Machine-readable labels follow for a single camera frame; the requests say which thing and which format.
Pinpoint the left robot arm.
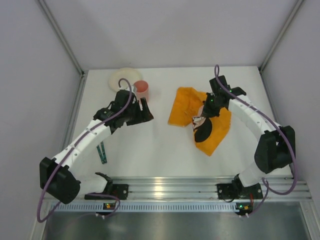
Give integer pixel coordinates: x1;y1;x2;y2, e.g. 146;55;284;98
39;90;154;204

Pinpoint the steel spoon teal handle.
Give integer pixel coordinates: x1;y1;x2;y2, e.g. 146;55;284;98
100;141;108;164

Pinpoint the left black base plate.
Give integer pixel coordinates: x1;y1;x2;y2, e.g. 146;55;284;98
84;183;129;200

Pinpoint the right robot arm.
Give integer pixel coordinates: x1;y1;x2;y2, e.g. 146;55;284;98
202;75;296;188

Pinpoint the pink plastic cup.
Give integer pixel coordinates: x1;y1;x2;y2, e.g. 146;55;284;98
134;80;149;102

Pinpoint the right aluminium frame post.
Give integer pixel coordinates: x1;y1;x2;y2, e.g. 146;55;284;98
258;0;305;74

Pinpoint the aluminium frame post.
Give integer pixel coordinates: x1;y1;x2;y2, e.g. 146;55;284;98
35;0;85;76
258;0;305;74

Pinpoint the white slotted cable duct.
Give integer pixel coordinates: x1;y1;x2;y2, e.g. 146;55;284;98
55;202;252;213

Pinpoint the left aluminium frame post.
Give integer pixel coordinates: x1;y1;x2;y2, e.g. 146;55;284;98
35;0;85;76

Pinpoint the orange cartoon placemat cloth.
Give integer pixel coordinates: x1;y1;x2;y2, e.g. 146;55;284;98
168;87;232;157

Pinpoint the aluminium mounting rail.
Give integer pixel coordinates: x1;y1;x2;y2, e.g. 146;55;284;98
112;177;312;202

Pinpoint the cream round plate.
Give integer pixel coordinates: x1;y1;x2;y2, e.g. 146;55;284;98
108;67;144;93

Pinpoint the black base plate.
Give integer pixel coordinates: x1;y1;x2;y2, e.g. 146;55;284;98
216;183;264;201
84;183;129;200

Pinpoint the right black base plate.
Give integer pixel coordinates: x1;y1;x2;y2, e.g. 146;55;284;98
216;183;264;201

